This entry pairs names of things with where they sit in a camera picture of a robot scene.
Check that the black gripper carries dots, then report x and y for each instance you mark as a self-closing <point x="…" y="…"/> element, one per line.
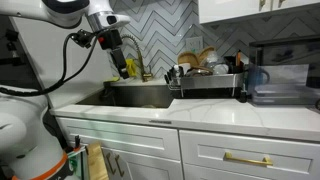
<point x="111" y="40"/>

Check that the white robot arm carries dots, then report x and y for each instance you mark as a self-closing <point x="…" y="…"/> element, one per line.
<point x="27" y="147"/>

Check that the stainless steel sink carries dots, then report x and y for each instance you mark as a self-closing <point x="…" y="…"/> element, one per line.
<point x="150" y="96"/>

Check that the yellow green sponge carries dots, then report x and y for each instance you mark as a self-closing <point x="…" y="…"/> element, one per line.
<point x="113" y="79"/>

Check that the yellow glove on faucet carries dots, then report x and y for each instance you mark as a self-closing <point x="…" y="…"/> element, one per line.
<point x="131" y="67"/>

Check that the gold spring faucet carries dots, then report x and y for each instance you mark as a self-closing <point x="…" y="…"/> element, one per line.
<point x="145" y="76"/>

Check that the wooden bowls in rack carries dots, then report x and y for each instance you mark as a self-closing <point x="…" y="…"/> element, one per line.
<point x="194" y="59"/>

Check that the white drawer left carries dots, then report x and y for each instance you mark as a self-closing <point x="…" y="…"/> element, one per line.
<point x="154" y="141"/>

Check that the white lower cabinet doors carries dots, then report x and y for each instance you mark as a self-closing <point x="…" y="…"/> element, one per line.
<point x="123" y="165"/>

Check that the wooden cutting board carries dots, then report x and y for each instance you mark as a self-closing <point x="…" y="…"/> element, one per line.
<point x="96" y="163"/>

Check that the white upper cabinet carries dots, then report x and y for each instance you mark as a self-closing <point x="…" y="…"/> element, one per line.
<point x="212" y="11"/>

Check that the metal dish rack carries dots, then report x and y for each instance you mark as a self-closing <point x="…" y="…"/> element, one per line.
<point x="200" y="84"/>

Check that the dark glass appliance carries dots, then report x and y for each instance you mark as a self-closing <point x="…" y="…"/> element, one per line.
<point x="285" y="71"/>

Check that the white wall outlet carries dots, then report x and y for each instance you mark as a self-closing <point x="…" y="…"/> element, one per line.
<point x="194" y="44"/>

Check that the white drawer gold handle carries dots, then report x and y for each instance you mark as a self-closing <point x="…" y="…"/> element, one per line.
<point x="258" y="157"/>

